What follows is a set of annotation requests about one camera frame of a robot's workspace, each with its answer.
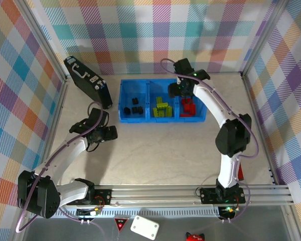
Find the black briefcase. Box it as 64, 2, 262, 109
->
64, 56, 113, 110

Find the red triangle stop sign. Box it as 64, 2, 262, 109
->
114, 218, 128, 232

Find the white plastic box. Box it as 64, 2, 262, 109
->
130, 215, 159, 239

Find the red and black gadget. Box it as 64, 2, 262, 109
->
185, 232, 206, 241

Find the aluminium side rail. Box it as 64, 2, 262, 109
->
241, 72, 280, 186
41, 76, 68, 164

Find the wide aluminium rail beam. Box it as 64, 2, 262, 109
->
17, 185, 295, 208

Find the grey slotted cable duct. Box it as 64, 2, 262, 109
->
30, 210, 221, 218

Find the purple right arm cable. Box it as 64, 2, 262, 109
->
160, 58, 260, 161

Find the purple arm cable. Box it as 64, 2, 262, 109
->
15, 101, 103, 233
160, 58, 260, 161

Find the aluminium frame post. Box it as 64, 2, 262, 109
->
21, 0, 68, 81
240, 0, 291, 78

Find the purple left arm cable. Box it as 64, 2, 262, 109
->
15, 101, 103, 233

